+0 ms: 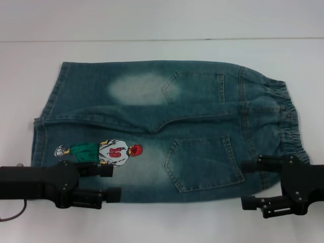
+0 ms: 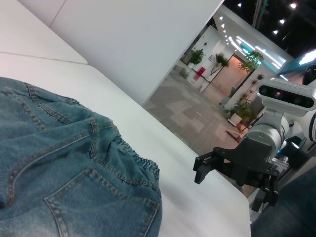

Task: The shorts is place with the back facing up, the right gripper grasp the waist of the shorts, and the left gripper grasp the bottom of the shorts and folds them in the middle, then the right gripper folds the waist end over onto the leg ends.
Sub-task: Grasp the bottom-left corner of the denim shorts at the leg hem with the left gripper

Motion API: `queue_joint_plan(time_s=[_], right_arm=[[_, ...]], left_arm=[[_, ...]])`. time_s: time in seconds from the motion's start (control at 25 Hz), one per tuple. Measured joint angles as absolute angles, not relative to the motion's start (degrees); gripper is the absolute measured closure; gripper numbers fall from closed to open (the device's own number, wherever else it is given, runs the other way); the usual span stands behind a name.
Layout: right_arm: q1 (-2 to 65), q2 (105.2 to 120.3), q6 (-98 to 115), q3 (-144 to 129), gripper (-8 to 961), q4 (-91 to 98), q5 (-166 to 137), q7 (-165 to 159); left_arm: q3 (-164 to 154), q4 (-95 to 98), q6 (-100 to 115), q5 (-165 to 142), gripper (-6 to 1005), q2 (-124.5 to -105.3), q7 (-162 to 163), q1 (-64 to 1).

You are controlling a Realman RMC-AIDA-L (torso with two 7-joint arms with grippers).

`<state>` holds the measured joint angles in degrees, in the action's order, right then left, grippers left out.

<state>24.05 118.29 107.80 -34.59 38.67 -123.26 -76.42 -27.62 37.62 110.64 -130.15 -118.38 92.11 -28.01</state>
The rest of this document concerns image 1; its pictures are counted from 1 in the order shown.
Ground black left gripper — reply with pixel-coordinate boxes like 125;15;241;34
0;161;123;210

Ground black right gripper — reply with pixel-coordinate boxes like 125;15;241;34
241;154;324;219

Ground blue denim shorts with print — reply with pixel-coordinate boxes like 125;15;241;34
30;60;311;204

